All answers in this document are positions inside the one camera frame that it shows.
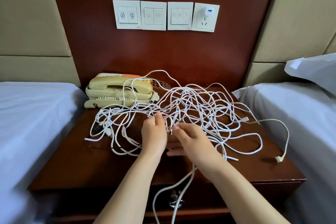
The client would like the left bed white sheet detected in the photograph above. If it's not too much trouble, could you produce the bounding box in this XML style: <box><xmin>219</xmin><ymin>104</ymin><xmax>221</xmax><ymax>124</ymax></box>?
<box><xmin>0</xmin><ymin>81</ymin><xmax>87</xmax><ymax>224</ymax></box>

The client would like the person's left hand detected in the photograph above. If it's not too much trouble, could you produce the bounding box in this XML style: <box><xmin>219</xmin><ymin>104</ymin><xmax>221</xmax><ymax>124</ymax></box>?
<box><xmin>141</xmin><ymin>111</ymin><xmax>169</xmax><ymax>160</ymax></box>

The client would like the person's left forearm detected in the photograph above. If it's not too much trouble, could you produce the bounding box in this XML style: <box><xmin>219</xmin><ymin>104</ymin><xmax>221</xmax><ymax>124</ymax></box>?
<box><xmin>93</xmin><ymin>150</ymin><xmax>161</xmax><ymax>224</ymax></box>

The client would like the metal ring drawer handle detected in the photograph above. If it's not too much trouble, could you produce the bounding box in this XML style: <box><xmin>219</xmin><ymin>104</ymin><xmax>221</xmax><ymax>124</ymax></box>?
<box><xmin>169</xmin><ymin>190</ymin><xmax>186</xmax><ymax>210</ymax></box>

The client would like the person's right forearm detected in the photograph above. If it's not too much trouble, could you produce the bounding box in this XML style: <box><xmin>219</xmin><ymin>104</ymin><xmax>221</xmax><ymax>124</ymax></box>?
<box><xmin>205</xmin><ymin>155</ymin><xmax>289</xmax><ymax>224</ymax></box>

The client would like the tangle of white cables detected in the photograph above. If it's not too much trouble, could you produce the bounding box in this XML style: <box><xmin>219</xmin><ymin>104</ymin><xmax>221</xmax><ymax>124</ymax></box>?
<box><xmin>84</xmin><ymin>70</ymin><xmax>263</xmax><ymax>161</ymax></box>

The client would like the white pillow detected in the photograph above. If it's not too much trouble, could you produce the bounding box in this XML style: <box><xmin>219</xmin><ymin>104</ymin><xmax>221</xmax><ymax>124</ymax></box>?
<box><xmin>285</xmin><ymin>53</ymin><xmax>336</xmax><ymax>96</ymax></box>

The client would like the white plug-in charger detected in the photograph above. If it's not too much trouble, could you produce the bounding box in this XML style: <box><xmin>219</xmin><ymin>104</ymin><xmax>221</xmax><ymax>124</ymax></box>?
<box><xmin>203</xmin><ymin>5</ymin><xmax>215</xmax><ymax>18</ymax></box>

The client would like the cream cable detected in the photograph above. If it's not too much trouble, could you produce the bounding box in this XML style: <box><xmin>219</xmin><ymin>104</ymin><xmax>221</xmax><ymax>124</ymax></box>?
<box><xmin>252</xmin><ymin>119</ymin><xmax>290</xmax><ymax>163</ymax></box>

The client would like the beige corded telephone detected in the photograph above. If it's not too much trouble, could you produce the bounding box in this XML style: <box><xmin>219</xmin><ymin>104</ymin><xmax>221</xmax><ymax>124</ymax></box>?
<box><xmin>84</xmin><ymin>72</ymin><xmax>160</xmax><ymax>109</ymax></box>

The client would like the bed white sheet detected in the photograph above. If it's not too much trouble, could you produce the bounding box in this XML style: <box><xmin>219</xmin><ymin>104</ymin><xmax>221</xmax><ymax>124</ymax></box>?
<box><xmin>232</xmin><ymin>82</ymin><xmax>336</xmax><ymax>224</ymax></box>
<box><xmin>0</xmin><ymin>81</ymin><xmax>87</xmax><ymax>224</ymax></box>

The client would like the right bed white sheet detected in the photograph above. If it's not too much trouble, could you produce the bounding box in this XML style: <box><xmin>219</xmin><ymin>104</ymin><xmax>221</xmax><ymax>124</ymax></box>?
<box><xmin>232</xmin><ymin>82</ymin><xmax>336</xmax><ymax>224</ymax></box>

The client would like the white double rocker wall switch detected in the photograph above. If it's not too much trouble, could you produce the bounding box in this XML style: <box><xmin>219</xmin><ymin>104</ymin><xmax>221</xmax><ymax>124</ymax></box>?
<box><xmin>140</xmin><ymin>1</ymin><xmax>168</xmax><ymax>31</ymax></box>

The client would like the dark wooden drawer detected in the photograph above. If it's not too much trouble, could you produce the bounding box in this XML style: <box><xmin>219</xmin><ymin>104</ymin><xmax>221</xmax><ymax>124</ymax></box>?
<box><xmin>50</xmin><ymin>182</ymin><xmax>279</xmax><ymax>218</ymax></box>

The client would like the wooden nightstand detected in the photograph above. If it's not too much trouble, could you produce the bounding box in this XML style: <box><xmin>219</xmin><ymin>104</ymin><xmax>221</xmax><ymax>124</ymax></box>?
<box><xmin>29</xmin><ymin>77</ymin><xmax>307</xmax><ymax>224</ymax></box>

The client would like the white two-button wall switch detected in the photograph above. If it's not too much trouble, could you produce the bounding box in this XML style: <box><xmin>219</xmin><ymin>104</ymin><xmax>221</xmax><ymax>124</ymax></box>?
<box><xmin>112</xmin><ymin>0</ymin><xmax>142</xmax><ymax>30</ymax></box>

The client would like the dark wooden wall panel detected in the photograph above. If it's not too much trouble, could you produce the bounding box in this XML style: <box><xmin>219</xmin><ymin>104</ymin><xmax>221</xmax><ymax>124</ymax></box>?
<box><xmin>46</xmin><ymin>0</ymin><xmax>281</xmax><ymax>93</ymax></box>

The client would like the person's right hand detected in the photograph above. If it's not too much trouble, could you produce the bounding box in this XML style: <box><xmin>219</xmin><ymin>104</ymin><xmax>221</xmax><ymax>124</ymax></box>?
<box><xmin>167</xmin><ymin>122</ymin><xmax>227</xmax><ymax>173</ymax></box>

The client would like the beige padded headboard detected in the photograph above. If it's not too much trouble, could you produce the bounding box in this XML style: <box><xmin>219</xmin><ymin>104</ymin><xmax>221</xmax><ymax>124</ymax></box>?
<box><xmin>243</xmin><ymin>0</ymin><xmax>336</xmax><ymax>88</ymax></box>
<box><xmin>0</xmin><ymin>0</ymin><xmax>82</xmax><ymax>86</ymax></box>

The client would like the white triple rocker wall switch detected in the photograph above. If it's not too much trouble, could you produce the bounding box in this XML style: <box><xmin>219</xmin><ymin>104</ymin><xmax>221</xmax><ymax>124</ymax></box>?
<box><xmin>167</xmin><ymin>2</ymin><xmax>194</xmax><ymax>31</ymax></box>

